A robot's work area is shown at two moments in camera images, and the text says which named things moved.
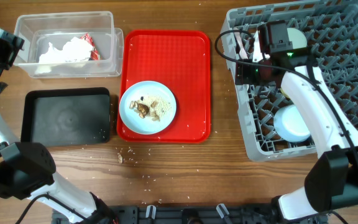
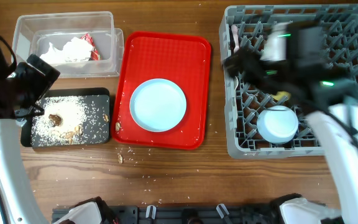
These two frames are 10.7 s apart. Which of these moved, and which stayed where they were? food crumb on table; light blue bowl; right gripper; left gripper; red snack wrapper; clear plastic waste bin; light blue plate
Moved: left gripper; light blue plate; light blue bowl; right gripper
Stayed: clear plastic waste bin; food crumb on table; red snack wrapper
